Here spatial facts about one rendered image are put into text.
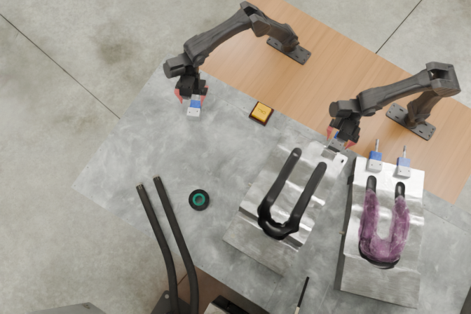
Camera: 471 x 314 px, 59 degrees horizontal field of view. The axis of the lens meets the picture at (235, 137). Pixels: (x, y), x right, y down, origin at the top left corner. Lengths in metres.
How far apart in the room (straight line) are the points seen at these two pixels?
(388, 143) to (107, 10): 2.10
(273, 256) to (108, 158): 0.76
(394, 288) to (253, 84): 0.95
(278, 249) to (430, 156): 0.73
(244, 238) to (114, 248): 1.13
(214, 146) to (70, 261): 1.24
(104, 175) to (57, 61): 1.42
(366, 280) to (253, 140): 0.67
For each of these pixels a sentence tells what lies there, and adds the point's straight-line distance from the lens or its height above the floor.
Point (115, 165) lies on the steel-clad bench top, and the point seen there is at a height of 0.80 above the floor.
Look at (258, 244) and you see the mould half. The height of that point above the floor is 0.86.
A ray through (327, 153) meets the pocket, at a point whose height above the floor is 0.86.
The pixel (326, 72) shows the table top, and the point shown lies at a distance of 1.85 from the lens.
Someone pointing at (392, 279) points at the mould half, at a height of 0.91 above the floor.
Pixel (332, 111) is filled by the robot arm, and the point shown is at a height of 1.03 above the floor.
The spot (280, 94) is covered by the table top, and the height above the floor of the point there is 0.80.
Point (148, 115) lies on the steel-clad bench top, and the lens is 1.77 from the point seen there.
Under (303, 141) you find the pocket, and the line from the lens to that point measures 1.64.
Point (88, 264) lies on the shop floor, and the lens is 2.55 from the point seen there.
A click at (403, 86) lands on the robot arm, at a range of 1.46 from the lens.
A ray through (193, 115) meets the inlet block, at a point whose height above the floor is 0.85.
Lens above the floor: 2.40
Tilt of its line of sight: 71 degrees down
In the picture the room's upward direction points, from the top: 2 degrees counter-clockwise
